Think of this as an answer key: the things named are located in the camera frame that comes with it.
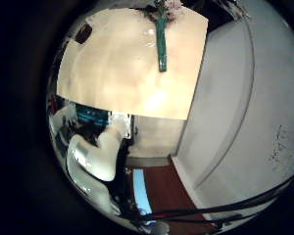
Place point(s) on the teal blue rack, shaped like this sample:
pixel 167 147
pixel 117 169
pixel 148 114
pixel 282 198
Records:
pixel 91 116

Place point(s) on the bouquet with green stem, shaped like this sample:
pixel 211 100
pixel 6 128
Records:
pixel 161 42

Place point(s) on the white whiteboard panel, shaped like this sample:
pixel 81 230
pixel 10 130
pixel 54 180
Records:
pixel 245 98

